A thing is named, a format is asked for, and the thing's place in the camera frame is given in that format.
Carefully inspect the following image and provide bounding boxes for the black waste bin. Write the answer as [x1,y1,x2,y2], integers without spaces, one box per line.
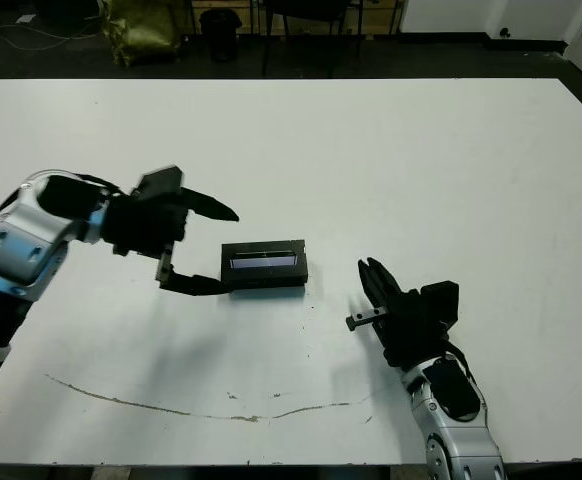
[199,9,243,64]

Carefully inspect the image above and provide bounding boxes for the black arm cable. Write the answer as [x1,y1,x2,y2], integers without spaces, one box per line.
[438,332,478,386]
[73,172,140,199]

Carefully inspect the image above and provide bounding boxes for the black right wrist camera housing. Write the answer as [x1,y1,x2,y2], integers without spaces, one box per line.
[419,280,461,332]

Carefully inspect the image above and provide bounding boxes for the white floor cable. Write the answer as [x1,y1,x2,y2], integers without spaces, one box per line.
[0,19,103,53]

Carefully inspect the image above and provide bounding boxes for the black printed box lid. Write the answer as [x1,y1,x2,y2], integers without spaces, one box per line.
[219,238,307,291]

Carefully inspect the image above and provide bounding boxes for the yellow-green plastic bag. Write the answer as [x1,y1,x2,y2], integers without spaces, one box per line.
[101,0,182,69]

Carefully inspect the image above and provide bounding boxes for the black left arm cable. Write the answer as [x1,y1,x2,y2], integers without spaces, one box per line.
[73,172,140,199]

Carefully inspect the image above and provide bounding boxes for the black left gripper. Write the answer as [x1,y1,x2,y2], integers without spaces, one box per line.
[102,186,241,297]

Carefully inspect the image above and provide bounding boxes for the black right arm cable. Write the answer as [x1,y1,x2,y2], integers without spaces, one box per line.
[438,332,478,386]

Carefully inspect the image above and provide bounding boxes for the black office chair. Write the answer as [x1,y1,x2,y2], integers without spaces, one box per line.
[261,0,365,79]

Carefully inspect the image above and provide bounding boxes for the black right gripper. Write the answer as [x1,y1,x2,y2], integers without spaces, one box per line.
[344,256,448,371]

